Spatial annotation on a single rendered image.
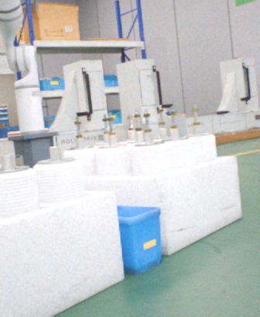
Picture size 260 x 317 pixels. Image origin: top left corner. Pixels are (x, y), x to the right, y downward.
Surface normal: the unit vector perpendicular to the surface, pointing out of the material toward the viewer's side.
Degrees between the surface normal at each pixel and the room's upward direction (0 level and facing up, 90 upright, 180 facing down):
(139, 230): 92
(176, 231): 90
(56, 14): 103
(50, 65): 90
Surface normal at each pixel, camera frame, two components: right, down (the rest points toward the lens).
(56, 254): 0.78, -0.05
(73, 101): 0.58, -0.02
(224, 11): -0.81, 0.11
